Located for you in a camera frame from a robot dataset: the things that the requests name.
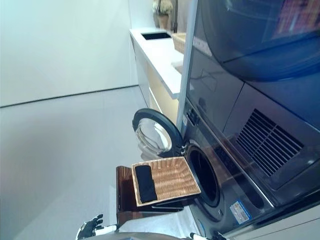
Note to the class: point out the blue white energy label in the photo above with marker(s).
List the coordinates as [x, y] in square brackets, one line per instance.
[185, 119]

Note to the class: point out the glossy brown curved stool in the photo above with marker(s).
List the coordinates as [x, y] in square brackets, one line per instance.
[125, 195]

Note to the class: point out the dark grey washing machine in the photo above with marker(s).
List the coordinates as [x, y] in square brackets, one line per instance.
[225, 175]

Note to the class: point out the round glass washing machine door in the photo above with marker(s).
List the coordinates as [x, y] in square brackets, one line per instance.
[155, 132]

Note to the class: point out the silver robot torso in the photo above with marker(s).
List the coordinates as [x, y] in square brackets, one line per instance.
[150, 237]

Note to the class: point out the white cabinet side panel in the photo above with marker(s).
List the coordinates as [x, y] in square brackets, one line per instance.
[187, 62]

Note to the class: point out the blue bordered label sticker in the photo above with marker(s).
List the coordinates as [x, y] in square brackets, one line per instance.
[240, 211]

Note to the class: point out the black inset sink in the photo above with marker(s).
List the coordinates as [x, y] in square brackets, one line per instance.
[155, 35]

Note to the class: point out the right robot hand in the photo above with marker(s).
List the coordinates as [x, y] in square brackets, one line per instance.
[195, 236]

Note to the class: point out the white counter cabinet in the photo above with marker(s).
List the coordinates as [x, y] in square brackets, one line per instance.
[160, 60]

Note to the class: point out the dark tall faucet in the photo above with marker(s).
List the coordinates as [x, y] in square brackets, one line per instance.
[175, 15]

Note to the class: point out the small wicker basket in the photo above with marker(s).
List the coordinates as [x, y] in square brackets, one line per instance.
[179, 42]

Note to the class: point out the potted plant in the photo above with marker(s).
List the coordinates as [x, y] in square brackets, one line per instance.
[163, 15]

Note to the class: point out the black garment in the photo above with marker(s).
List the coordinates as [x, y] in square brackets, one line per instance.
[146, 183]

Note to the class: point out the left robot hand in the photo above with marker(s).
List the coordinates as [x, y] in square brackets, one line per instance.
[87, 227]

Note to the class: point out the dark dryer with vent grille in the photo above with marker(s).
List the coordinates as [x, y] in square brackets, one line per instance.
[262, 87]

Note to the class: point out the rectangular wicker laundry basket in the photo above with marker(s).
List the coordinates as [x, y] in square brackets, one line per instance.
[175, 182]

